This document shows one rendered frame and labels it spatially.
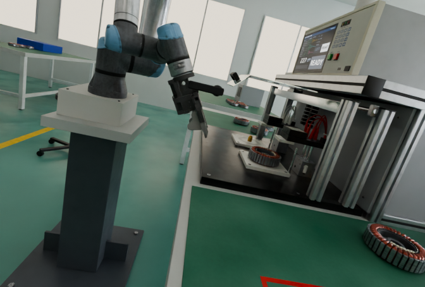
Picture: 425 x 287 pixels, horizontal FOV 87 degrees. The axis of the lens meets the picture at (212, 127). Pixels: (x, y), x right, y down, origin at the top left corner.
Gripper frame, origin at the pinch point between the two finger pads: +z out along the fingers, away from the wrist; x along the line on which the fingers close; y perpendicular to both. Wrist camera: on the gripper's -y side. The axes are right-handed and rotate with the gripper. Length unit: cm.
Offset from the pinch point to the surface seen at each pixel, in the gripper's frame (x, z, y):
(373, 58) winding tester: 11, -9, -51
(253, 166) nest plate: 7.5, 13.7, -11.3
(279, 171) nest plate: 7.1, 18.3, -19.3
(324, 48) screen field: -10, -15, -49
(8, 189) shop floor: -64, 17, 140
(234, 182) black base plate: 19.4, 10.9, -4.2
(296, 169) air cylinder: 2.0, 22.0, -26.5
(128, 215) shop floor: -60, 56, 71
